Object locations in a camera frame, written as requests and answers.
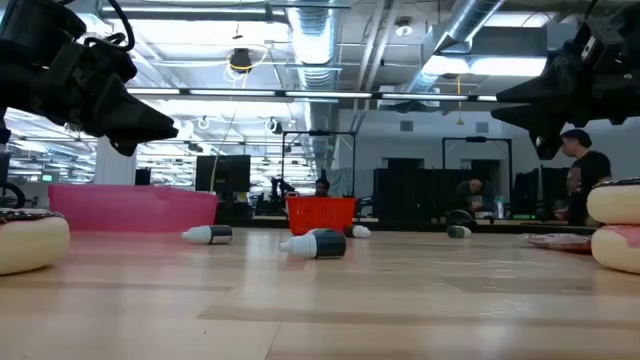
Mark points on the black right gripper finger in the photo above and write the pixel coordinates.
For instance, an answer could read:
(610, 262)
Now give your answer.
(542, 125)
(540, 92)

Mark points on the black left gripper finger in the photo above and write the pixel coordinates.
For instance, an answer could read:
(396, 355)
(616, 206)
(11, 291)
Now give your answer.
(125, 147)
(130, 117)

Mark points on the white bottle dark cap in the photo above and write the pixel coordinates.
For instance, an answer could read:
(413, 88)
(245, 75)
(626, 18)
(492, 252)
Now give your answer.
(320, 230)
(200, 234)
(320, 246)

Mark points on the pink icing toy donut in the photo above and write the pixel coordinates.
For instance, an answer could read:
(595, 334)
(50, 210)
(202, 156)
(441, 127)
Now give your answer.
(620, 250)
(557, 242)

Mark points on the chocolate icing toy donut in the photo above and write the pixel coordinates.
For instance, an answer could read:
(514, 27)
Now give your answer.
(30, 245)

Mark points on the white bottle maroon cap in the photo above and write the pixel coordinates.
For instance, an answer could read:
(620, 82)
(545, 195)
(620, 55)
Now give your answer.
(361, 231)

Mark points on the small black speaker box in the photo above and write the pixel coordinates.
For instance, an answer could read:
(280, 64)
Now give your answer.
(142, 177)

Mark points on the pink plastic bin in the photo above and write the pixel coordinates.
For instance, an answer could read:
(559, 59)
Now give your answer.
(130, 210)

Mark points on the black computer monitor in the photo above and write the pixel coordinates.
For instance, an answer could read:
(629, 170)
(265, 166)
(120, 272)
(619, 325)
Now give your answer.
(222, 172)
(540, 190)

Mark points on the person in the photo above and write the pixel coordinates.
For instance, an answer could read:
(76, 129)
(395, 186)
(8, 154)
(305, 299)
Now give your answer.
(472, 197)
(587, 175)
(322, 187)

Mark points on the clear water bottle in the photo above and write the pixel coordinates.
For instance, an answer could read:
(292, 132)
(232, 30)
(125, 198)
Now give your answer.
(499, 207)

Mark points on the overhead light bar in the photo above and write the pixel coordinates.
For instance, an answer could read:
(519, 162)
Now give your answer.
(230, 92)

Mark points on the black domed object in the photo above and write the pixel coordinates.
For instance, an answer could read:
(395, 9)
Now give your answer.
(460, 216)

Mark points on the black ceiling dome device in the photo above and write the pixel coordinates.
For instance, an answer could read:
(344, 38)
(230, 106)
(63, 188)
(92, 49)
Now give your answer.
(240, 60)

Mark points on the black partition screen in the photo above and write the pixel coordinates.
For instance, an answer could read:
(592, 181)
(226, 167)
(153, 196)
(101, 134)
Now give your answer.
(415, 195)

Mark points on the round ceiling fixture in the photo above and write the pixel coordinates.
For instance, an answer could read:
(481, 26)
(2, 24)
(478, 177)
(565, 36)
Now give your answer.
(404, 27)

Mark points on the red plastic mesh basket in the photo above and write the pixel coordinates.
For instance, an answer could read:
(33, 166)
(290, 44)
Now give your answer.
(320, 215)

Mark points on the black metal rig frame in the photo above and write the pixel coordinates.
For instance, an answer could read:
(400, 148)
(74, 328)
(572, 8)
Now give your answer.
(475, 139)
(320, 133)

